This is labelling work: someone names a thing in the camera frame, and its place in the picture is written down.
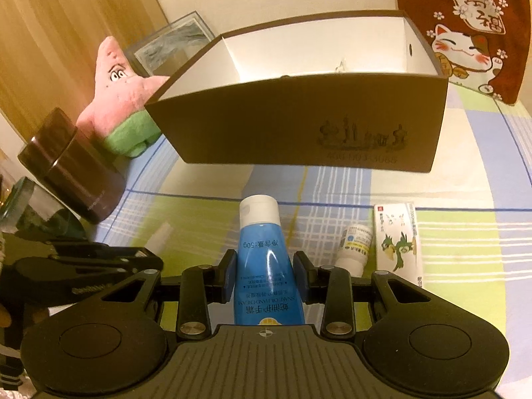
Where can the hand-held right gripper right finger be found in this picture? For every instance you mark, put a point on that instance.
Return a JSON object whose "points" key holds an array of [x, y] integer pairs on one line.
{"points": [[300, 278]]}

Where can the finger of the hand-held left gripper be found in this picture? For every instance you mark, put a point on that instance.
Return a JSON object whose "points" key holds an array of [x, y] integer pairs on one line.
{"points": [[124, 259]]}

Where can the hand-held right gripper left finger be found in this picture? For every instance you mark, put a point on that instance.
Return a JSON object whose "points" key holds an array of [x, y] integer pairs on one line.
{"points": [[228, 278]]}

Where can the blue hand cream tube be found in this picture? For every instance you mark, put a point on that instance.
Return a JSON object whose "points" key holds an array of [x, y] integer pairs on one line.
{"points": [[262, 241]]}

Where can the brown cardboard box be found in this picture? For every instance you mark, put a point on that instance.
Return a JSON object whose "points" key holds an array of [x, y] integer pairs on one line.
{"points": [[270, 124]]}

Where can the small white medicine bottle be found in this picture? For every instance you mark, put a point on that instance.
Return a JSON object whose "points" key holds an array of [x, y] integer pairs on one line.
{"points": [[355, 245]]}

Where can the dark green glass object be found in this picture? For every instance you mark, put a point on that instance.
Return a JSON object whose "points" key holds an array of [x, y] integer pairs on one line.
{"points": [[25, 199]]}

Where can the dark cylindrical jar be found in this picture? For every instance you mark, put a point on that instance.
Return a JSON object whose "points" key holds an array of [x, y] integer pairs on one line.
{"points": [[75, 174]]}

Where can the white bird print carton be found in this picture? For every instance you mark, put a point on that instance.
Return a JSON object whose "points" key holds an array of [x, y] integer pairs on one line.
{"points": [[399, 241]]}

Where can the pink star plush toy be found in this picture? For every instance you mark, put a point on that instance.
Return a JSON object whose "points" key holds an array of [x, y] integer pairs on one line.
{"points": [[116, 104]]}

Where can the checkered tablecloth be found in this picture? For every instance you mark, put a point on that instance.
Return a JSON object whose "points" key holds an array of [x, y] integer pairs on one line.
{"points": [[457, 174]]}

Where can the wooden panel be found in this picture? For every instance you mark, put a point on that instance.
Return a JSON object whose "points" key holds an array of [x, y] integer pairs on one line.
{"points": [[62, 29]]}

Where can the red cat print cloth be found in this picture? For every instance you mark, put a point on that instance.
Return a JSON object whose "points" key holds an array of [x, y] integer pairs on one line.
{"points": [[415, 0]]}

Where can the glass picture frame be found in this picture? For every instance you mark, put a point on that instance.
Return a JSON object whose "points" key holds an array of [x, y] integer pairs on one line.
{"points": [[174, 41]]}

